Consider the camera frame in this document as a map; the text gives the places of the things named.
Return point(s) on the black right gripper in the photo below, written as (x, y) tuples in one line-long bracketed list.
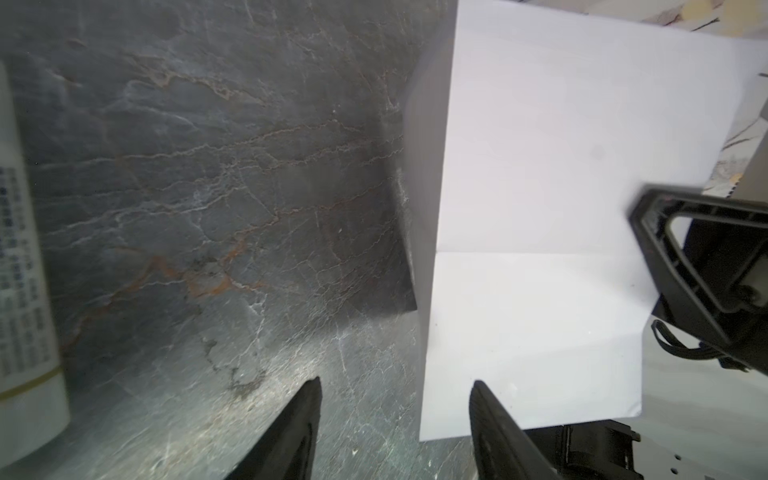
[(707, 257)]

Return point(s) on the blue bordered floral letter paper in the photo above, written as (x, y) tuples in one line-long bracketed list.
[(530, 133)]

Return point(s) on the white glue stick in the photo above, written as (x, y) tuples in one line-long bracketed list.
[(34, 399)]

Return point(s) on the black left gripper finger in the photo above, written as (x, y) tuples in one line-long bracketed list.
[(286, 450)]

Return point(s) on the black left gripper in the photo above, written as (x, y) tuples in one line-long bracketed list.
[(594, 450)]

